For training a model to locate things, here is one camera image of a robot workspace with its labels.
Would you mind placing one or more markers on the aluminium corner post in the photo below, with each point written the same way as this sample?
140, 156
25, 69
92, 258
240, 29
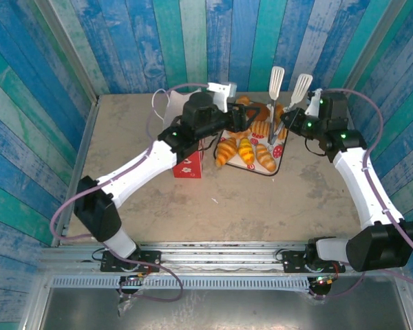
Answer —
69, 51
369, 51

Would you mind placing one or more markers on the orange chunky fake bread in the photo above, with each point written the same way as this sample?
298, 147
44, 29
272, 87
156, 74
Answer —
278, 113

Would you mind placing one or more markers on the white strawberry print tray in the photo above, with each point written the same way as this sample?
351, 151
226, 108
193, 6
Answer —
234, 163

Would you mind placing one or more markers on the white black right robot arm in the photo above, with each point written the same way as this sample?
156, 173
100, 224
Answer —
361, 185

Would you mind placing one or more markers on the yellow ridged fake bread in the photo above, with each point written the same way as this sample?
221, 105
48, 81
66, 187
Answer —
246, 151

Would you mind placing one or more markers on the grey metal sheet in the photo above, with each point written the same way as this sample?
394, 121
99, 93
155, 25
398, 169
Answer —
227, 309

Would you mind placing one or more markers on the red white paper bag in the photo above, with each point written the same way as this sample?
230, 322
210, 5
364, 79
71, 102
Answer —
189, 168

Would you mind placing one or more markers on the aluminium mounting rail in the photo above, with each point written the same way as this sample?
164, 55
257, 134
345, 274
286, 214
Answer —
220, 258

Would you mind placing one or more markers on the small circuit board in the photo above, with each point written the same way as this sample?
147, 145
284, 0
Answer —
134, 276
325, 280

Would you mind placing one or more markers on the round brown fake bun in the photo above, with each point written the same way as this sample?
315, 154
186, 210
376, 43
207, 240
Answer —
263, 111

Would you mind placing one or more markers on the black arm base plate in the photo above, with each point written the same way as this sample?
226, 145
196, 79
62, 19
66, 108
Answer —
148, 258
292, 261

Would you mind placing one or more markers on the white spatula tongs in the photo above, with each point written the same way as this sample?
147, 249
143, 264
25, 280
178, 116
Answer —
276, 80

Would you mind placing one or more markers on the pale oval fake loaf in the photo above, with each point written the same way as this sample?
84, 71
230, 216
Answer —
265, 157

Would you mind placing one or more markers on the clear plastic wrap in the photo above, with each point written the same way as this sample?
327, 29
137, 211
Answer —
122, 306

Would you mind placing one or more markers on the small scored fake bread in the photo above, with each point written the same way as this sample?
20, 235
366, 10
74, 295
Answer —
243, 100

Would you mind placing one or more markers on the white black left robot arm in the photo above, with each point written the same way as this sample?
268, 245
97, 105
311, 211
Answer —
137, 172

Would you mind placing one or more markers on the golden fake donut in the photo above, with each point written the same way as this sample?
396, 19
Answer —
242, 134

